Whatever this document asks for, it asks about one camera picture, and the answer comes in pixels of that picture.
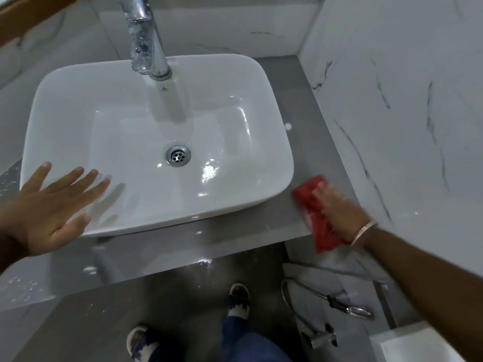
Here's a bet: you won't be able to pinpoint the person's right hand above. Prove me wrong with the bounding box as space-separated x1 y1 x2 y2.
312 182 372 246

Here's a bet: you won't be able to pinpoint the person's left hand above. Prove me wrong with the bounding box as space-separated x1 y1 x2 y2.
0 161 112 257

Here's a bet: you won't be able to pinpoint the red cleaning cloth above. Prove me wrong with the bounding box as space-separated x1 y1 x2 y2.
294 175 349 254

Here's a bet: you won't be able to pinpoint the person's left forearm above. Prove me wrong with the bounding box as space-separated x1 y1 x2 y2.
0 232 29 276

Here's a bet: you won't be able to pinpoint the person's right forearm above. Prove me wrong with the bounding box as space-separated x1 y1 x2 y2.
360 226 483 362

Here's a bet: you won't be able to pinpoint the white ceramic sink basin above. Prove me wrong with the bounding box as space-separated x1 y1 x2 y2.
20 54 295 238

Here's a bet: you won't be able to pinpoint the chrome sink drain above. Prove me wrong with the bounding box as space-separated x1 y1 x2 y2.
165 144 192 167

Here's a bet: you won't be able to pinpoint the white patterned slipper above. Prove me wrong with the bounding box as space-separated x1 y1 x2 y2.
126 325 161 362
228 283 251 320

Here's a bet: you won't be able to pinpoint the chrome angle valve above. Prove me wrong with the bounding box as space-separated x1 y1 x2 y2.
301 323 339 350

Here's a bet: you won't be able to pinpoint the chrome faucet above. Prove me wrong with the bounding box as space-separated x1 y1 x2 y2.
119 0 173 81

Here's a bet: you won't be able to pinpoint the person's blue jeans legs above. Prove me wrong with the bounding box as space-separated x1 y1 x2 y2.
149 316 299 362

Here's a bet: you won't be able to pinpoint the white toilet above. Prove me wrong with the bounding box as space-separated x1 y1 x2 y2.
369 321 470 362

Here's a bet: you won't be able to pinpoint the thin metal bracelet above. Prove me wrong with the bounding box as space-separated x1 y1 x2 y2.
349 221 378 248

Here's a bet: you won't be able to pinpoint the chrome hand sprayer with hose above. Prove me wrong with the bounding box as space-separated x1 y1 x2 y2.
280 278 375 336

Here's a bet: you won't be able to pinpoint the wooden mirror frame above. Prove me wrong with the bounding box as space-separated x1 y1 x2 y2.
0 0 83 48

